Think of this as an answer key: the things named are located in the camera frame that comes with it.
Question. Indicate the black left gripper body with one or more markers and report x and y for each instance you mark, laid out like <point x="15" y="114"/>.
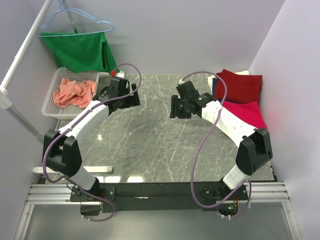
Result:
<point x="127" y="102"/>

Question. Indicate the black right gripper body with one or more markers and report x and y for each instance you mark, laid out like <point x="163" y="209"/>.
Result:
<point x="179" y="108"/>

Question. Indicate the pink-red t-shirt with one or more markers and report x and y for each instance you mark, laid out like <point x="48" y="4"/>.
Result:
<point x="247" y="112"/>

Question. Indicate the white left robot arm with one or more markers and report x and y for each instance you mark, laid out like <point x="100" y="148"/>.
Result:
<point x="61" y="151"/>

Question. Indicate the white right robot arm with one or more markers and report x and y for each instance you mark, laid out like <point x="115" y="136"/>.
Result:
<point x="254" y="144"/>

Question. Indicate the blue folded t-shirt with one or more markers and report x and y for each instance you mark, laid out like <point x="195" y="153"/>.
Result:
<point x="214" y="83"/>

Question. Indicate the green hanging t-shirt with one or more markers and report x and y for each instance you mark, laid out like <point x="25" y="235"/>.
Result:
<point x="80" y="53"/>

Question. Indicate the salmon orange t-shirt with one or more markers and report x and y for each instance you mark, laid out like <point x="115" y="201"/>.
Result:
<point x="74" y="93"/>

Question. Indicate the dark red folded t-shirt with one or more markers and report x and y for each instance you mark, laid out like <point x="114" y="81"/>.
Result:
<point x="242" y="89"/>

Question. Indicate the white clothes rack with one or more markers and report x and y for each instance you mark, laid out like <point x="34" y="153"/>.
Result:
<point x="20" y="152"/>

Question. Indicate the light blue wire hanger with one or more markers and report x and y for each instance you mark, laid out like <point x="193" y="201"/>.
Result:
<point x="70" y="12"/>

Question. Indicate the aluminium rail frame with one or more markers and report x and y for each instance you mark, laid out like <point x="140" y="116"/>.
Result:
<point x="60" y="194"/>

